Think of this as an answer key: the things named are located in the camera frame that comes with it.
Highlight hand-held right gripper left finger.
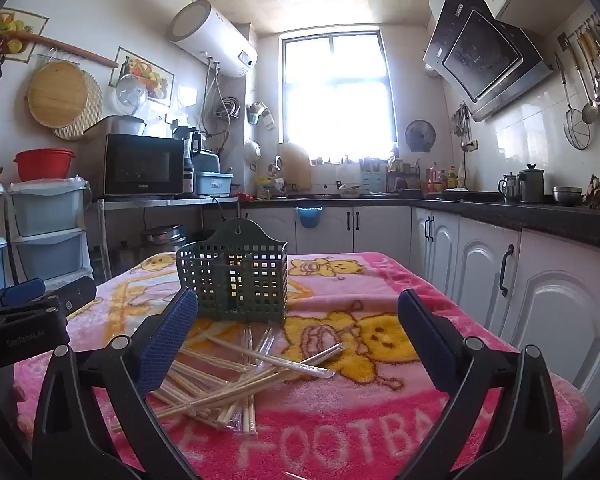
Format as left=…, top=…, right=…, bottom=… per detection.
left=32, top=286, right=201, bottom=480

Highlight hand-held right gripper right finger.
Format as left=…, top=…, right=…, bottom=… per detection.
left=397, top=288, right=565, bottom=480

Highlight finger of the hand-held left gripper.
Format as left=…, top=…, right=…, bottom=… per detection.
left=0, top=278, right=46, bottom=311
left=47, top=275, right=97, bottom=318

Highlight pile of chopsticks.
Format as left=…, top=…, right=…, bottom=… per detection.
left=111, top=327, right=348, bottom=436

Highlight green plastic utensil basket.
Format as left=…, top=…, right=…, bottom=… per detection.
left=176, top=218, right=289, bottom=323

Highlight grey plastic drawer tower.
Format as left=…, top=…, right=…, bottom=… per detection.
left=7, top=176, right=93, bottom=286

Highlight stacked steel pots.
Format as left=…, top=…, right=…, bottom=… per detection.
left=140, top=225, right=187, bottom=256

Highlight red plastic basin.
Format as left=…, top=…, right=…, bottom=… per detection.
left=14, top=148, right=77, bottom=182

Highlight pink printed bear blanket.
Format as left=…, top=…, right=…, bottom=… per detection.
left=12, top=251, right=588, bottom=480

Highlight white lower kitchen cabinets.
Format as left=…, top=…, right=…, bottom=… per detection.
left=200, top=200, right=600, bottom=431

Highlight black microwave oven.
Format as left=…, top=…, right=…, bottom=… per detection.
left=84, top=132, right=186, bottom=198

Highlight black cooktop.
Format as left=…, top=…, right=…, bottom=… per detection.
left=442, top=189, right=503, bottom=203

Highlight black kitchen countertop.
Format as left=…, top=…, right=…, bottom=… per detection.
left=232, top=191, right=600, bottom=253

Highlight row of condiment bottles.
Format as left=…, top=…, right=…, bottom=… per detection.
left=427, top=161, right=468, bottom=192

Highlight black spice rack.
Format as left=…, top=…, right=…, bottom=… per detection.
left=387, top=157, right=421, bottom=193

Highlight grey-blue dish rack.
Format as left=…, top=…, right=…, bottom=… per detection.
left=194, top=152, right=234, bottom=197

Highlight blue hanging bin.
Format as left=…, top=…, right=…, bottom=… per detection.
left=295, top=205, right=325, bottom=230

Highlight pale knife holder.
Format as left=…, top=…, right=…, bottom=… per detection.
left=361, top=157, right=387, bottom=193

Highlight french press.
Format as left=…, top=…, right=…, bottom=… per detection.
left=497, top=172, right=521, bottom=203

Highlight round woven mat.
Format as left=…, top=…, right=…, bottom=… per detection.
left=52, top=71, right=103, bottom=142

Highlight steel kettle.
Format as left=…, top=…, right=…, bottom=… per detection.
left=517, top=163, right=546, bottom=204

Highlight black blender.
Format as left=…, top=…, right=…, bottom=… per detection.
left=172, top=125, right=204, bottom=196

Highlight round wooden cutting board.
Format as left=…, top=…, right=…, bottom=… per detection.
left=26, top=61, right=90, bottom=128

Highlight steel bowl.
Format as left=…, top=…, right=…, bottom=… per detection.
left=551, top=186, right=583, bottom=207

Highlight round dark fan cover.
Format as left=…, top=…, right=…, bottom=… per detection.
left=405, top=120, right=437, bottom=153

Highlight hanging dark kitchen tools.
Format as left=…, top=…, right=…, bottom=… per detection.
left=452, top=104, right=476, bottom=153

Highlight thick wooden chopping board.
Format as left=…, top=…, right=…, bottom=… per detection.
left=276, top=142, right=312, bottom=190

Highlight long wooden rolling pin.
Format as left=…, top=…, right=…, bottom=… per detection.
left=0, top=30, right=119, bottom=69

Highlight hanging utensil holder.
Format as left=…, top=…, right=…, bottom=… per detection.
left=247, top=101, right=276, bottom=131

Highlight kitchen window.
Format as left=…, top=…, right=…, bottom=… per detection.
left=280, top=30, right=398, bottom=147

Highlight white cylindrical water heater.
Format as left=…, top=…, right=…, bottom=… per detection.
left=166, top=0, right=258, bottom=78

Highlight black range hood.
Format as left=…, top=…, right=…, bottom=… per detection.
left=422, top=0, right=555, bottom=122

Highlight fruit wall picture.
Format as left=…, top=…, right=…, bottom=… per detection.
left=109, top=46, right=175, bottom=108
left=0, top=7, right=50, bottom=63

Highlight wire skimmer strainer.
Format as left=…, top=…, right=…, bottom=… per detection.
left=555, top=52, right=592, bottom=150

